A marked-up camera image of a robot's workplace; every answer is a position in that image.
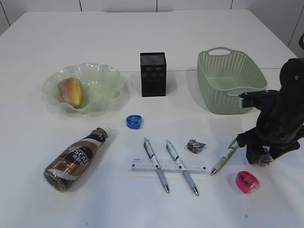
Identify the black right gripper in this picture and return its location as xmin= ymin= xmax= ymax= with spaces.
xmin=237 ymin=58 xmax=304 ymax=164

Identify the pink paper ball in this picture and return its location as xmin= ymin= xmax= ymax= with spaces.
xmin=254 ymin=147 xmax=274 ymax=167

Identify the grey paper ball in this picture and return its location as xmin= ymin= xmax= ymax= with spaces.
xmin=186 ymin=139 xmax=206 ymax=154

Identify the sugared bread roll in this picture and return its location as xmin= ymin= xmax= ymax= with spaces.
xmin=58 ymin=77 xmax=84 ymax=107

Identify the Nescafe coffee bottle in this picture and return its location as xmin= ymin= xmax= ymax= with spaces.
xmin=43 ymin=124 xmax=111 ymax=192

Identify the cream pen right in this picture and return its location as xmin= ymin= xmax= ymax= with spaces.
xmin=210 ymin=138 xmax=239 ymax=176

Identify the pink pencil sharpener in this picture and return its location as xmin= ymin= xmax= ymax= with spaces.
xmin=235 ymin=171 xmax=260 ymax=194

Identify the green plastic woven basket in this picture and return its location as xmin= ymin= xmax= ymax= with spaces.
xmin=197 ymin=47 xmax=267 ymax=114

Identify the blue grey pen middle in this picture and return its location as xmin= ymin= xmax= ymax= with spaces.
xmin=166 ymin=140 xmax=200 ymax=196

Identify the grey pen left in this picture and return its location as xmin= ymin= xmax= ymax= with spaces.
xmin=143 ymin=137 xmax=170 ymax=194

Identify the blue pencil sharpener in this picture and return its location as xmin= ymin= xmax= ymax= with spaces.
xmin=126 ymin=114 xmax=143 ymax=130

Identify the black mesh pen holder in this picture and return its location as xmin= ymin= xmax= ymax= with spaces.
xmin=140 ymin=52 xmax=167 ymax=97

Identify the green wavy glass plate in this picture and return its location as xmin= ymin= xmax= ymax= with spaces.
xmin=42 ymin=62 xmax=124 ymax=114

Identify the clear plastic ruler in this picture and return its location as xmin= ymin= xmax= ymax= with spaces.
xmin=129 ymin=159 xmax=208 ymax=174

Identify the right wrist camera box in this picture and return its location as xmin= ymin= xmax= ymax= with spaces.
xmin=238 ymin=90 xmax=279 ymax=111

